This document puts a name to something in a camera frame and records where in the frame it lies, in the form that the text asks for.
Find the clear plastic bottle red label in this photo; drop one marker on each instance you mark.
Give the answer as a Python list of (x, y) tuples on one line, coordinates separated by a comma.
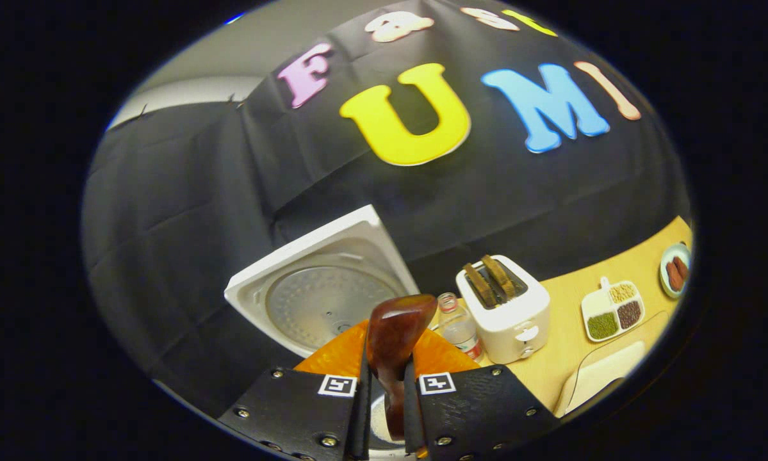
[(458, 330)]

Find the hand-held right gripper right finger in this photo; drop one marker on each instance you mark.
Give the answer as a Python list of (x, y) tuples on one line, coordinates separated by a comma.
[(480, 410)]

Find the white divided dish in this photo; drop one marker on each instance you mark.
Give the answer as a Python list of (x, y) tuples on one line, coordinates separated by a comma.
[(598, 301)]

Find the brown wooden spoon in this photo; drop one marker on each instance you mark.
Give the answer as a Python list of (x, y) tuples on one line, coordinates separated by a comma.
[(393, 333)]

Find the red meat steak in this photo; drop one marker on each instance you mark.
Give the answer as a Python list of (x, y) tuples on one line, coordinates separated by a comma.
[(681, 267), (674, 276)]

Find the pale green plate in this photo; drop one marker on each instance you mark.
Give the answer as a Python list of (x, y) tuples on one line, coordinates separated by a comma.
[(664, 272)]

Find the clear glass container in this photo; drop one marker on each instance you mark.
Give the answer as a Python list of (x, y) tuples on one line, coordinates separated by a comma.
[(653, 330)]

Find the pile of dark red beans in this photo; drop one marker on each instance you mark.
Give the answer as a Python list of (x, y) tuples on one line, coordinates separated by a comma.
[(629, 314)]

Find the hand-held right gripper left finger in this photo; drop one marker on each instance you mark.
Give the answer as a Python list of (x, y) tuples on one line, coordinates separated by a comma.
[(294, 410)]

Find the pile of white rice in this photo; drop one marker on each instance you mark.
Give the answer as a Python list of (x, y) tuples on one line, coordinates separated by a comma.
[(601, 374)]

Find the brown bread slice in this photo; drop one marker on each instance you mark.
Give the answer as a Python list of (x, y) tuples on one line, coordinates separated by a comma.
[(480, 286), (499, 276)]

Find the white rice cooker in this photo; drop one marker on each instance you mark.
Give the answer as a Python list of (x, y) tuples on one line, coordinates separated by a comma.
[(319, 307)]

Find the pile of green mung beans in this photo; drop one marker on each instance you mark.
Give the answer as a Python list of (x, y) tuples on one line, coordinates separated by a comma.
[(603, 325)]

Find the white toaster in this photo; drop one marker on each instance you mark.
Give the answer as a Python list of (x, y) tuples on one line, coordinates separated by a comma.
[(512, 326)]

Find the pile of yellow soybeans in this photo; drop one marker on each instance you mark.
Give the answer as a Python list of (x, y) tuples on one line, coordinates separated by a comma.
[(622, 292)]

